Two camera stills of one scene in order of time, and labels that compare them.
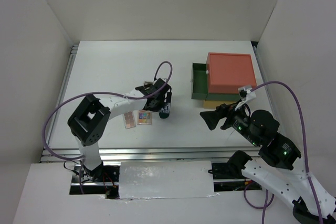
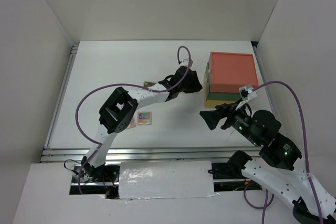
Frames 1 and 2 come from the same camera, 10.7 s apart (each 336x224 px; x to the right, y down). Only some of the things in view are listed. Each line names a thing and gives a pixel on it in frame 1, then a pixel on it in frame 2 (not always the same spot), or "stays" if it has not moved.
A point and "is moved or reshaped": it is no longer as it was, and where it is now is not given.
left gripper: x=166 y=108 -> x=195 y=85
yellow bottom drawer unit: x=212 y=104 stays
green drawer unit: x=199 y=89 is moved or reshaped
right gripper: x=211 y=117 stays
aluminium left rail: x=73 y=50 stays
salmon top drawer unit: x=227 y=72 stays
